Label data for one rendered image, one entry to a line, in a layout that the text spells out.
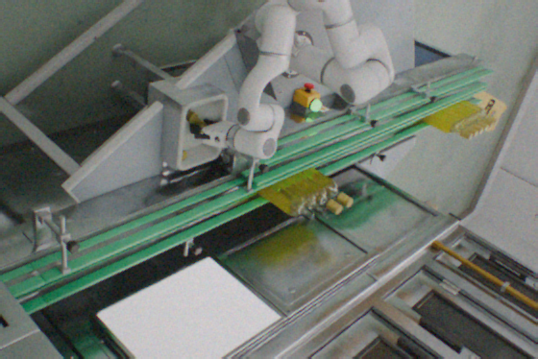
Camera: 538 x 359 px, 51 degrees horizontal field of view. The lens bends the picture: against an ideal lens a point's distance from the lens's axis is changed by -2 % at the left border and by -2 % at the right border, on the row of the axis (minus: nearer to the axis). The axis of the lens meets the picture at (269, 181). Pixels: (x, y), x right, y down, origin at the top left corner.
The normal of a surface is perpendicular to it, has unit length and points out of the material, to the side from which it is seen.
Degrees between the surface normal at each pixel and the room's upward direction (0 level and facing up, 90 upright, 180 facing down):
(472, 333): 90
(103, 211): 90
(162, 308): 90
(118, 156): 0
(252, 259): 90
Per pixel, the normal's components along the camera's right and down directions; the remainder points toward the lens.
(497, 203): -0.69, 0.29
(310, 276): 0.16, -0.83
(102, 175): 0.71, 0.48
